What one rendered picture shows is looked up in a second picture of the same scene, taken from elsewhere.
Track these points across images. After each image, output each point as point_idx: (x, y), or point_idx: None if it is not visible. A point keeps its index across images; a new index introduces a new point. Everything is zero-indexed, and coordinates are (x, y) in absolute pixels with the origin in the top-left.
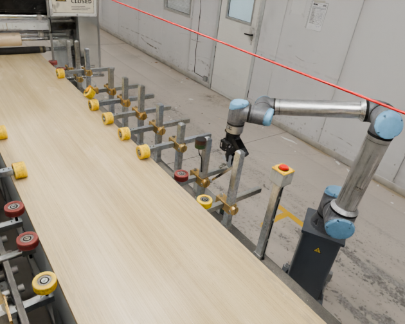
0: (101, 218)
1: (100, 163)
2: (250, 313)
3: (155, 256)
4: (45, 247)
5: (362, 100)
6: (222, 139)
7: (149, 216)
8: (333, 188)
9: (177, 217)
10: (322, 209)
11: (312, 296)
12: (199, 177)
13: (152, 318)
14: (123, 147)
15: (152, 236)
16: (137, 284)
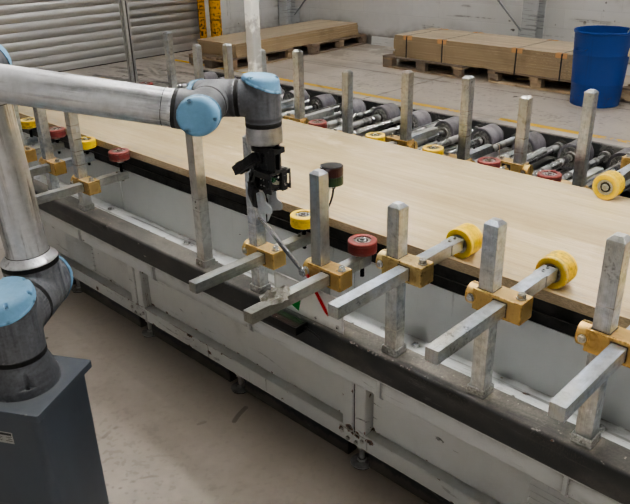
0: (432, 181)
1: (526, 231)
2: (236, 157)
3: (343, 169)
4: (461, 160)
5: None
6: (287, 167)
7: (375, 190)
8: (12, 292)
9: (335, 195)
10: (50, 312)
11: (142, 242)
12: None
13: (323, 147)
14: (527, 266)
15: (357, 178)
16: (348, 156)
